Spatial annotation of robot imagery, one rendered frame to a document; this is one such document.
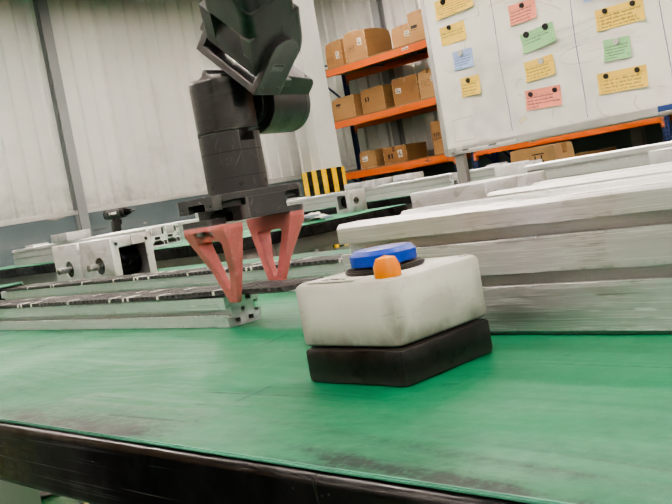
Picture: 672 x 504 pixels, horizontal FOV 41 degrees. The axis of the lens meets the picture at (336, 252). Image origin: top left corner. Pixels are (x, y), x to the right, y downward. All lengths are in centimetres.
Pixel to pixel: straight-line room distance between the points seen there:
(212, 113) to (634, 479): 58
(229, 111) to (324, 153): 801
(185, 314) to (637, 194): 53
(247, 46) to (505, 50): 332
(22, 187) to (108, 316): 1166
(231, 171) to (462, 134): 343
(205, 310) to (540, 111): 318
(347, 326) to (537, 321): 13
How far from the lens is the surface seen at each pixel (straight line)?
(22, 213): 1265
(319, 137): 881
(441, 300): 51
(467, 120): 419
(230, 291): 83
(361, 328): 50
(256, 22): 76
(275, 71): 80
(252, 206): 81
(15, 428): 62
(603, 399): 42
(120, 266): 163
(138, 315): 100
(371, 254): 51
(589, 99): 385
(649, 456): 34
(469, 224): 59
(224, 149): 81
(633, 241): 53
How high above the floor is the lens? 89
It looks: 4 degrees down
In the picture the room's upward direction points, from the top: 10 degrees counter-clockwise
